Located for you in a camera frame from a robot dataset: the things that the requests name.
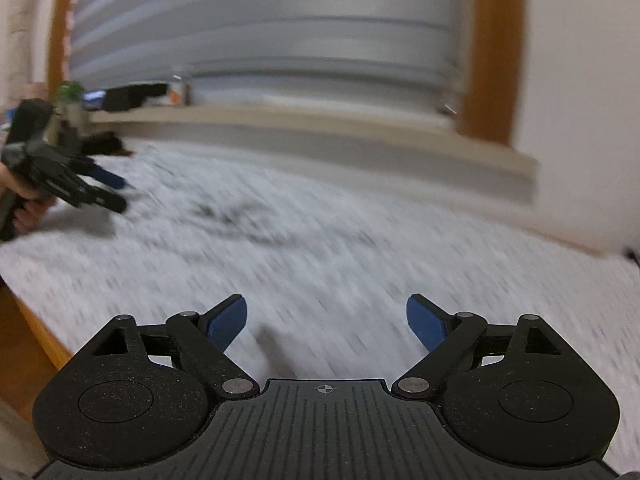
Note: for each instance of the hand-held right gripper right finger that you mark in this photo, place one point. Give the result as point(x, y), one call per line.
point(425, 322)

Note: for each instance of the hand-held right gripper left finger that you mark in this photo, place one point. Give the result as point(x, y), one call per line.
point(227, 322)

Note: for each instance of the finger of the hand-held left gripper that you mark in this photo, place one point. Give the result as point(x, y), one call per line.
point(95, 200)
point(100, 175)

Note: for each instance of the white patterned garment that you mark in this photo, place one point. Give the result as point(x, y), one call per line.
point(325, 250)

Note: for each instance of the person's left hand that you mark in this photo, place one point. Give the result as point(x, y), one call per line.
point(30, 212)

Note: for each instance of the black pouch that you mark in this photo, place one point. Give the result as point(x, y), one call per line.
point(105, 144)

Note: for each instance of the potted plant in white cup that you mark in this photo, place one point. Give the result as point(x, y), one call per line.
point(72, 105)

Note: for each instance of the small screen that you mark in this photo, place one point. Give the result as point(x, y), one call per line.
point(94, 100)

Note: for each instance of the black box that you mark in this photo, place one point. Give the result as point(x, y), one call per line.
point(132, 96)

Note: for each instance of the bottle with orange label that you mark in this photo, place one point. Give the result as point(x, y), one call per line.
point(179, 91)

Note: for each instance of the beige patterned curtain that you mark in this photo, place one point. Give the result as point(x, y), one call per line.
point(25, 20)

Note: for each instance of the beige window sill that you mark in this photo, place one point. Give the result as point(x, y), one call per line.
point(325, 135)

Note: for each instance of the grey window blind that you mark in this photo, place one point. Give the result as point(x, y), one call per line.
point(275, 20)

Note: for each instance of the wooden window frame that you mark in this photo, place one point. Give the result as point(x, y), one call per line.
point(492, 60)

